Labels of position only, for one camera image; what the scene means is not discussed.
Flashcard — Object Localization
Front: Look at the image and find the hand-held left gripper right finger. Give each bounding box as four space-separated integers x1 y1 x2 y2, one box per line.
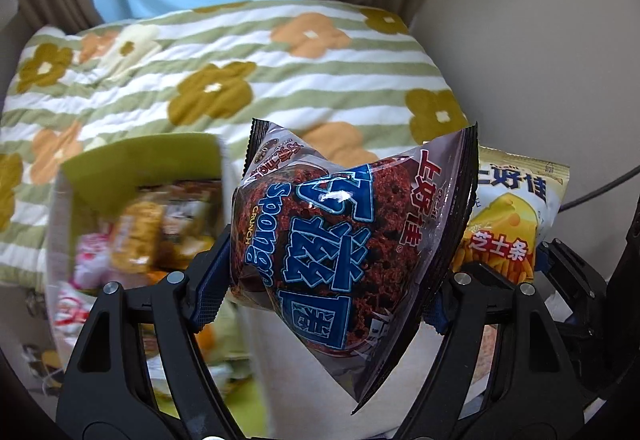
385 270 585 440

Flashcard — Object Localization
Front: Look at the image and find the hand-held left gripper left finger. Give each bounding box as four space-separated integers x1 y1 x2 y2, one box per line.
55 224 237 440

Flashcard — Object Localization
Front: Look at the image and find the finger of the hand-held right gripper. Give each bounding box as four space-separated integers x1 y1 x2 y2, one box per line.
535 239 610 322

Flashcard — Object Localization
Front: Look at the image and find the yellow cheese stick bag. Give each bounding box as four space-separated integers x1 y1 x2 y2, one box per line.
450 147 572 282

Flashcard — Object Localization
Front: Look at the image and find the brown sponge snack bag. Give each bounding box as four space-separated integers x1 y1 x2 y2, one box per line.
231 118 480 416

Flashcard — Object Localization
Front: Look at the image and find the pink striped snack packet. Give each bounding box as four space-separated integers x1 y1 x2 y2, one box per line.
74 231 117 290

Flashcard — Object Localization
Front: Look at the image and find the green cardboard box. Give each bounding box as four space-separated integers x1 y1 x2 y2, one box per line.
47 132 247 371

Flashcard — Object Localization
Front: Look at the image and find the brown snack packet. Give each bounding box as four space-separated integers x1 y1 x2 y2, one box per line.
164 179 224 267

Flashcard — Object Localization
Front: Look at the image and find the orange snack packet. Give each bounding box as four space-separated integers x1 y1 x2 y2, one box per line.
111 199 167 275

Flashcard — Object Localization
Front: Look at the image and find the white red snack packet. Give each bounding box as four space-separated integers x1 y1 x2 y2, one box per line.
54 284 97 328

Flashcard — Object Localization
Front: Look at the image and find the floral striped blanket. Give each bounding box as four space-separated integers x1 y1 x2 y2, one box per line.
0 1 472 295

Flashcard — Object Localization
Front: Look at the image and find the black cable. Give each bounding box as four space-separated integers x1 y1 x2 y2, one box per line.
559 164 637 215

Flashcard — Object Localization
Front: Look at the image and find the floor clutter with cables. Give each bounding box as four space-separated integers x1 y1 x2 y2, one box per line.
21 344 67 393

